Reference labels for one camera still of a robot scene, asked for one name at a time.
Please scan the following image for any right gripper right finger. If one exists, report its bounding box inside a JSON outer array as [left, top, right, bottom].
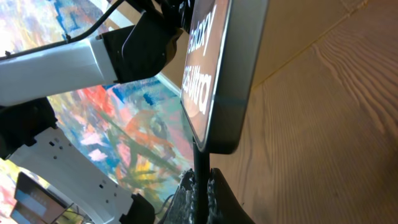
[[207, 168, 254, 224]]

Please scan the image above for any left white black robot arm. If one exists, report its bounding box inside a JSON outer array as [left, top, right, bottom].
[[1, 1, 183, 223]]

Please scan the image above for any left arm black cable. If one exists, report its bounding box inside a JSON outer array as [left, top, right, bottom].
[[0, 0, 125, 62]]

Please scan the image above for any dark monitor screen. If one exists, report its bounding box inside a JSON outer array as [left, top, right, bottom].
[[10, 172, 68, 224]]

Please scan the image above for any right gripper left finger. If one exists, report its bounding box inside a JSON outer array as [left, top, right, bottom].
[[162, 169, 197, 224]]

